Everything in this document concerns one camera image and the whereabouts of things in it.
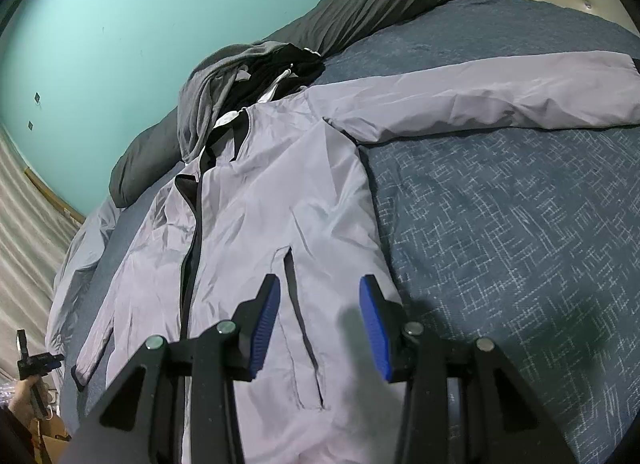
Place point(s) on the light grey jacket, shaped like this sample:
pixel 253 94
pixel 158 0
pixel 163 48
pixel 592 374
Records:
pixel 260 204

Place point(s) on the grey knit sweater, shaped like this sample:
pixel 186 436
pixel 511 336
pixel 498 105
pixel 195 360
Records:
pixel 205 93

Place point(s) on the person's left forearm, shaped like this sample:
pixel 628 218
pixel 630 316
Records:
pixel 12 439

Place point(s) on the wooden board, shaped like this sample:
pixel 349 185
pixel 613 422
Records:
pixel 55 196

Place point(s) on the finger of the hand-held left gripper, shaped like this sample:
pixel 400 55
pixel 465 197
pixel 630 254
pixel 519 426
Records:
pixel 56 360

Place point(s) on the beige curtain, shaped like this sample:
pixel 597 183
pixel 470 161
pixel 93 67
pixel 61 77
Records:
pixel 25 254

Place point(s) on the person's left hand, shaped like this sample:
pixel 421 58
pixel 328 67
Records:
pixel 22 401

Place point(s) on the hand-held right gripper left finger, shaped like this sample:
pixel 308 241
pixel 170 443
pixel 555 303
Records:
pixel 262 329

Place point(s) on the brown cardboard box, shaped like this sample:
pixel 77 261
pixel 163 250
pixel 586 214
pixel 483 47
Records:
pixel 50 444

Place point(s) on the blue patterned bed sheet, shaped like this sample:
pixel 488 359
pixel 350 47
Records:
pixel 500 244

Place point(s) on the dark grey long pillow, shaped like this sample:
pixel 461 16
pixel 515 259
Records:
pixel 360 3

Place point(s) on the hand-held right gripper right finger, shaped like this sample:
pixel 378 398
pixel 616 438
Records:
pixel 377 329

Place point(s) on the light grey blanket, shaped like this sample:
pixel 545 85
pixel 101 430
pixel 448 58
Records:
pixel 80 264

